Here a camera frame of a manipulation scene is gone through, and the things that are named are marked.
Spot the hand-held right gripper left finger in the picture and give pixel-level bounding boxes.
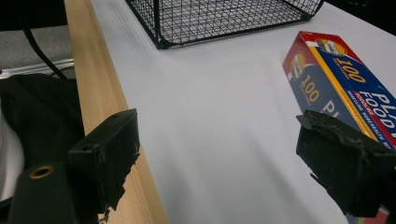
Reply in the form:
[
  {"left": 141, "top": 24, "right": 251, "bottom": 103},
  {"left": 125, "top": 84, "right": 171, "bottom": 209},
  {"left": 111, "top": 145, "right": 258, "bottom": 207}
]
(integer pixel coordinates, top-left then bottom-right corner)
[{"left": 7, "top": 107, "right": 141, "bottom": 224}]

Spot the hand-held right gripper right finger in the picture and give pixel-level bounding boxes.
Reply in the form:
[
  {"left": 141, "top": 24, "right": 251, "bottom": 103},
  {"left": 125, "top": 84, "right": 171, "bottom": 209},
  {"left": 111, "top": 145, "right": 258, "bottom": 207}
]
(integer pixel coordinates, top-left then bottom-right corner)
[{"left": 295, "top": 109, "right": 396, "bottom": 218}]

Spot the blue and red food wrap box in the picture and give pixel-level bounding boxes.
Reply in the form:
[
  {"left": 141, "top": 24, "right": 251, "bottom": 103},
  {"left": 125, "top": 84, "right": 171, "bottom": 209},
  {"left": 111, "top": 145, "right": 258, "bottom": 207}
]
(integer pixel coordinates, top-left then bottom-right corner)
[{"left": 281, "top": 30, "right": 396, "bottom": 224}]

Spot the black wire basket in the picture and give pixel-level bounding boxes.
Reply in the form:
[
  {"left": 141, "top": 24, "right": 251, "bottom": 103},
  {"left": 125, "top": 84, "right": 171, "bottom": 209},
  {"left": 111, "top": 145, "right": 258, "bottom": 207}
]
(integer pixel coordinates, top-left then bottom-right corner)
[{"left": 124, "top": 0, "right": 325, "bottom": 50}]

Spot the dark ribbed cloth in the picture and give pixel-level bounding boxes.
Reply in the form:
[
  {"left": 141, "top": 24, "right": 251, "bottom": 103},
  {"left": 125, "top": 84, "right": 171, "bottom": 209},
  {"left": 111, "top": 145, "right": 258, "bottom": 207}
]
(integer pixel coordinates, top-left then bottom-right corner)
[{"left": 0, "top": 73, "right": 86, "bottom": 171}]

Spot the metal rail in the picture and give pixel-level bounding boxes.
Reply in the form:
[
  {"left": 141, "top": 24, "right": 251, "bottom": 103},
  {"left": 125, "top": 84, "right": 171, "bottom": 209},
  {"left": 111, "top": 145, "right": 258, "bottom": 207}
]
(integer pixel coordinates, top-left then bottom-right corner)
[{"left": 0, "top": 59, "right": 75, "bottom": 80}]

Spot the black cable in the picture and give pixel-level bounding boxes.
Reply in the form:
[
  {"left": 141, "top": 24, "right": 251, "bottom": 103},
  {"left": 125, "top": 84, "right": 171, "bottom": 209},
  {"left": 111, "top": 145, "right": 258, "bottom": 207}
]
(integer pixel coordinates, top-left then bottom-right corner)
[{"left": 18, "top": 0, "right": 68, "bottom": 80}]

